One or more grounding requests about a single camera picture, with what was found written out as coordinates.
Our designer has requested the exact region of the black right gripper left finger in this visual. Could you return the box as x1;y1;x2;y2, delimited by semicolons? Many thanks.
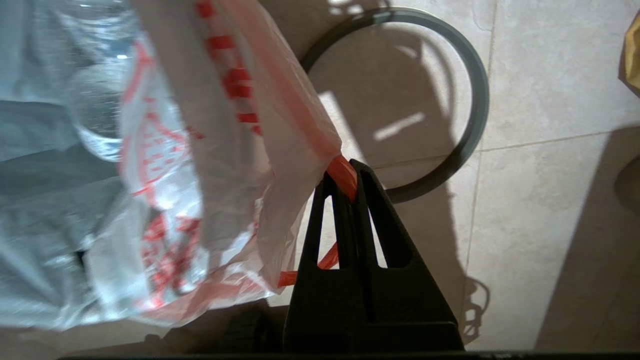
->
283;172;371;351

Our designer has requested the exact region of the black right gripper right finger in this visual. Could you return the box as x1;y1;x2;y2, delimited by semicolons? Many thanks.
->
350;159;463;351

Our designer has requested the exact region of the white red bag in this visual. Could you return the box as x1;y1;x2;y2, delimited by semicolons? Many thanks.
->
0;0;358;331

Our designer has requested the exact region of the grey bin ring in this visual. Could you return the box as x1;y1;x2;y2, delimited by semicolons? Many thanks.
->
300;7;490;203

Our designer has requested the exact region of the yellow fabric bag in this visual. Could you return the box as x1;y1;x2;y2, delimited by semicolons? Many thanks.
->
620;12;640;96

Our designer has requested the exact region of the clear plastic water bottle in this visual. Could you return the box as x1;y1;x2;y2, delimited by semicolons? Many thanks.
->
65;0;151;163

